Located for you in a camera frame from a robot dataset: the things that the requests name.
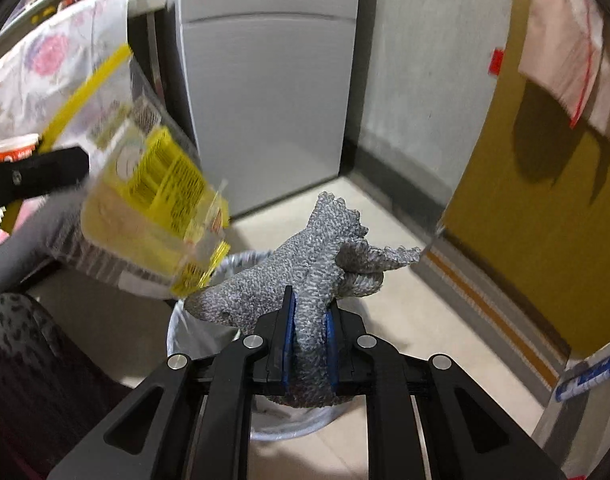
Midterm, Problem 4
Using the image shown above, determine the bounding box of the person's leopard print leg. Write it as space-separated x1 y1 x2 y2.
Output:
0 292 136 480

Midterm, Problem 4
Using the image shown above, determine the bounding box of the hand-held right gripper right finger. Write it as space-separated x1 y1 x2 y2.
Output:
322 307 568 480

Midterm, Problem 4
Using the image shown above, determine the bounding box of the floral printed cloth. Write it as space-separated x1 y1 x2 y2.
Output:
0 0 161 261

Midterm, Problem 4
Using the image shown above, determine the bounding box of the grey refrigerator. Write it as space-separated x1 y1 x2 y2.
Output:
165 0 363 218

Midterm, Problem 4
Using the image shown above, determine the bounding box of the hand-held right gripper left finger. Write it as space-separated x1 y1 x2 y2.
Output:
45 285 298 480

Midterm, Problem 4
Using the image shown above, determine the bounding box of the blue white tube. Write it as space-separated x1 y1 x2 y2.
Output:
555 352 610 403

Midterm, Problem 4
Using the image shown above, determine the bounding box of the clear yellow plastic packet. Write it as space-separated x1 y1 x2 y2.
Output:
0 42 233 301

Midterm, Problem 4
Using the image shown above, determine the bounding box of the grey office chair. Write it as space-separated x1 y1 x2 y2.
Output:
0 55 201 306

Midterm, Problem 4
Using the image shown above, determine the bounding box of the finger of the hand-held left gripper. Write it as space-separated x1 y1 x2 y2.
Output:
0 146 91 211

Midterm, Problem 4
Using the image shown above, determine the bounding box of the grey knit glove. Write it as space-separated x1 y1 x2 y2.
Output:
185 191 422 408

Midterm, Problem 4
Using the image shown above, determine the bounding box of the yellow door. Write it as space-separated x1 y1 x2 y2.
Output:
437 0 610 361

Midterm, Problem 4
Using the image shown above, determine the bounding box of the white lined trash bin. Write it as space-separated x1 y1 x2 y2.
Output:
166 250 356 443

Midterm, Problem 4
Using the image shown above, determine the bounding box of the pink hanging towel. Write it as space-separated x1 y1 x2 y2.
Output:
517 0 610 148

